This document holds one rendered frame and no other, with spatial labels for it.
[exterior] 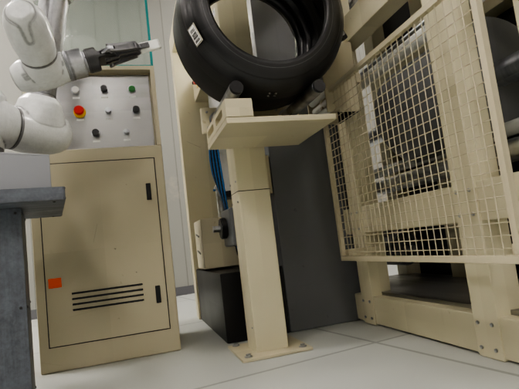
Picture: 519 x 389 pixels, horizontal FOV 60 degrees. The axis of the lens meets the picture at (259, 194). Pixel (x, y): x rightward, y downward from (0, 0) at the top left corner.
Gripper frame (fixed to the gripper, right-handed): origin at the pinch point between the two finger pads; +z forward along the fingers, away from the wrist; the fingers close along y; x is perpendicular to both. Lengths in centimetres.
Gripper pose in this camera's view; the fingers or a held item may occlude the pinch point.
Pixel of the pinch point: (149, 45)
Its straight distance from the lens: 156.0
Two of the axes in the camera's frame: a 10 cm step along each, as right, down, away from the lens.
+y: -2.7, 1.3, 9.5
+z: 8.9, -3.4, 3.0
